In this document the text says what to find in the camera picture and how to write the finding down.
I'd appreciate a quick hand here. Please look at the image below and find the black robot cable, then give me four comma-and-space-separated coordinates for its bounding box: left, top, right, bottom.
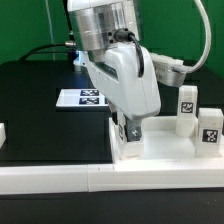
18, 0, 80, 62

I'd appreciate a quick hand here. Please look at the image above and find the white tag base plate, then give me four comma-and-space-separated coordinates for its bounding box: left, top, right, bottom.
56, 89, 108, 108

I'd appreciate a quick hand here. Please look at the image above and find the white left obstacle bar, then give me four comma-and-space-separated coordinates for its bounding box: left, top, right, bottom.
0, 123, 6, 149

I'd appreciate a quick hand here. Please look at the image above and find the white obstacle bar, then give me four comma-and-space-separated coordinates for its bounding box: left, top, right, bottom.
0, 123, 6, 149
0, 161, 224, 195

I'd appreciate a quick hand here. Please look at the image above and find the white front obstacle bar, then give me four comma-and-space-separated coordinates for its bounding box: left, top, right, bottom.
0, 161, 224, 195

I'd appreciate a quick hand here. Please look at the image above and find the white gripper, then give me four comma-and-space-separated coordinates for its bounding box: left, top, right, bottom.
83, 43, 161, 142

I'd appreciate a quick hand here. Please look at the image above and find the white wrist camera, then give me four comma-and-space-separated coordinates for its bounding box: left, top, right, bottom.
150, 53, 186, 87

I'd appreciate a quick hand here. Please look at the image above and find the white square tabletop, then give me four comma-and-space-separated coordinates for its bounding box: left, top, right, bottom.
109, 116, 224, 163

